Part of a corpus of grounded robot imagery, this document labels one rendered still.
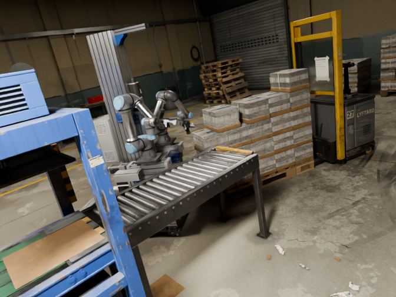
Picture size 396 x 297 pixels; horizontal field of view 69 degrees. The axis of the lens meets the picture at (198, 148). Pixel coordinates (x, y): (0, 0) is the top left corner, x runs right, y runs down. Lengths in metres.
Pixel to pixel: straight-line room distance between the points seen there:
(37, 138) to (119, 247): 0.65
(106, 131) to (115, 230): 1.71
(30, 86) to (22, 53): 7.62
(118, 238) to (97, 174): 0.35
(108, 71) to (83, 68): 6.50
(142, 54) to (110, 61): 7.52
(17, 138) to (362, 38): 9.03
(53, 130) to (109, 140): 1.83
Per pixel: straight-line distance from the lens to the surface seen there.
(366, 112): 4.30
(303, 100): 3.75
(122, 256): 1.58
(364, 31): 9.52
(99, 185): 1.40
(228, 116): 3.18
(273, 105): 3.48
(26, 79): 1.46
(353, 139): 4.23
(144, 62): 10.46
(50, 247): 1.94
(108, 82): 2.99
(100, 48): 2.99
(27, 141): 1.28
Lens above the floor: 1.68
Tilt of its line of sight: 18 degrees down
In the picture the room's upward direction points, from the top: 11 degrees counter-clockwise
